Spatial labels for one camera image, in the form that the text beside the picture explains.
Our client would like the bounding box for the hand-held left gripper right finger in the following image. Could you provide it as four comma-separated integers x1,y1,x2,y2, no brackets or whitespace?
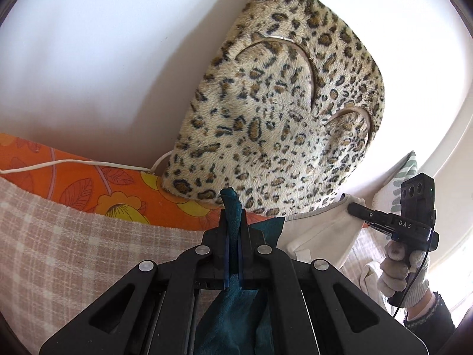
236,209,431,355

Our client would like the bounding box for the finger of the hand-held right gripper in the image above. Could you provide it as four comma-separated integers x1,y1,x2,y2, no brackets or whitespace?
348,203,396,237

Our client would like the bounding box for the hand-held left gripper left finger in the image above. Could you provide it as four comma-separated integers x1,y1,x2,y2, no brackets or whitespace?
39,209,231,355

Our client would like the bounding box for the teal and cream tree-print t-shirt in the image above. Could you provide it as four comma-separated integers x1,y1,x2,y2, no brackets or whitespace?
194,188,366,355

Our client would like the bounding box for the person's right forearm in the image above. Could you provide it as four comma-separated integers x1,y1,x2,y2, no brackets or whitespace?
403,292,457,341

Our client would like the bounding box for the person's right hand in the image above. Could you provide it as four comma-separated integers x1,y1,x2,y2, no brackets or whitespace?
377,240,431,309

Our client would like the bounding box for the green striped pillow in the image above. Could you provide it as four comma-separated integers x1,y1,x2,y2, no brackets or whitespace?
373,151,420,215

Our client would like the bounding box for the white folded cloth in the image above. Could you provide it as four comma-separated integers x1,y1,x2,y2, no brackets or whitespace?
360,261,385,296

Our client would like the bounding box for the leopard print cushion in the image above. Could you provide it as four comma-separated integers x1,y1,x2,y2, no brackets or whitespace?
162,0,385,217

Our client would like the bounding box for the beige checked blanket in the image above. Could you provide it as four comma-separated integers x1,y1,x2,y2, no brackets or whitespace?
0,175,392,355

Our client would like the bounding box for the orange floral bed sheet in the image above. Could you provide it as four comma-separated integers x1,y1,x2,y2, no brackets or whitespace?
0,133,281,232

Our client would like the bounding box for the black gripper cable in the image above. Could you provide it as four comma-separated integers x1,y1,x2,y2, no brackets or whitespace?
392,218,436,319

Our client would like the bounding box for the white cable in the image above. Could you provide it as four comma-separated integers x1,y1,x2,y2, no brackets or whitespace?
0,151,174,175

